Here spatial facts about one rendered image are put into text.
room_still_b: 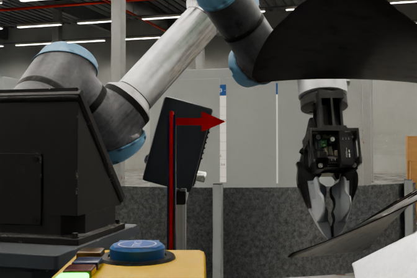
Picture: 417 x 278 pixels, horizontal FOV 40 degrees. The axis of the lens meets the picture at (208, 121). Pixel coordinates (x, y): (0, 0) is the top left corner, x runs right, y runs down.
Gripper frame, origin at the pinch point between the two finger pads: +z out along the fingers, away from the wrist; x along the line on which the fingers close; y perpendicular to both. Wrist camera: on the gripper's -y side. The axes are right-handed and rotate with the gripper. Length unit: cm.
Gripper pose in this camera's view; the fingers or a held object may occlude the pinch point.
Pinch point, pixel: (331, 233)
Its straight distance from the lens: 86.9
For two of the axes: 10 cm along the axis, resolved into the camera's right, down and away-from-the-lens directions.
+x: 10.0, 0.0, 0.1
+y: 0.1, -3.3, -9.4
